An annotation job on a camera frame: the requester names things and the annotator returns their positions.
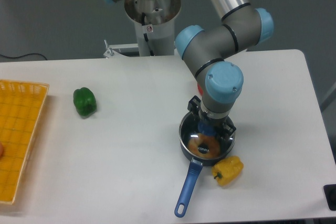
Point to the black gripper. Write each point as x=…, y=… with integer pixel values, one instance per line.
x=209, y=120

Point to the glass pot lid blue knob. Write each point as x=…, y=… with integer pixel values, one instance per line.
x=208, y=144

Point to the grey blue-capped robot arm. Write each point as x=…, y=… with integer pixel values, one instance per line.
x=204, y=52

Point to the glazed donut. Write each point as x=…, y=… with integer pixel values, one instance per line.
x=204, y=146

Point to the red bell pepper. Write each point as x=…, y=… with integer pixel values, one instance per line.
x=199, y=89

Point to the yellow bell pepper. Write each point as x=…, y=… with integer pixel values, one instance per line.
x=226, y=170

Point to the green bell pepper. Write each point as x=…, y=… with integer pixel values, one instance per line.
x=84, y=101

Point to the black device at table edge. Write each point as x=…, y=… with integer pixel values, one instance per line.
x=330, y=195

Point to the yellow woven basket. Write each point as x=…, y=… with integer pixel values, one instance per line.
x=21, y=105

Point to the dark pot with blue handle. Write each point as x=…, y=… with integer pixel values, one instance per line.
x=199, y=161

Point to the left metal bracket bolt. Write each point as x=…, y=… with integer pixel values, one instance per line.
x=109, y=52

